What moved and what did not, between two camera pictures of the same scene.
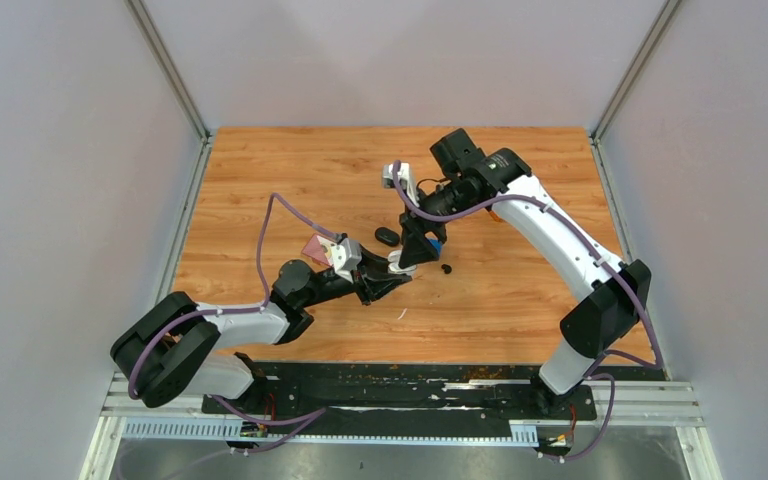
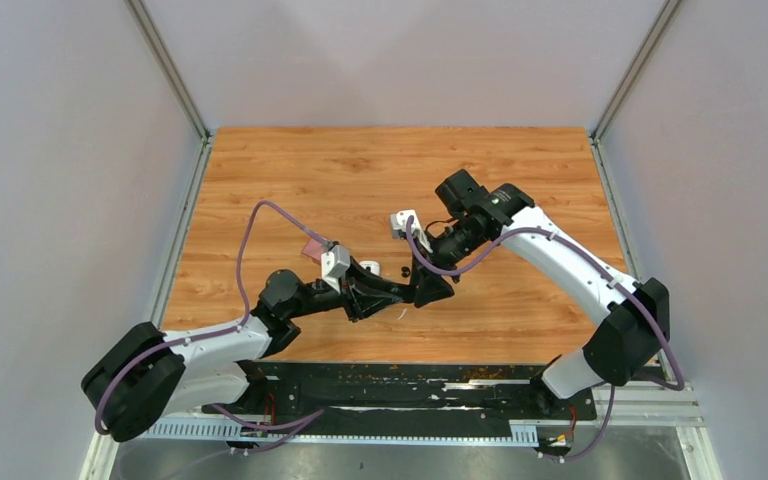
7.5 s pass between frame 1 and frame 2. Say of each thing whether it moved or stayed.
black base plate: stayed
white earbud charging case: moved
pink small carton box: stayed
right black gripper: moved
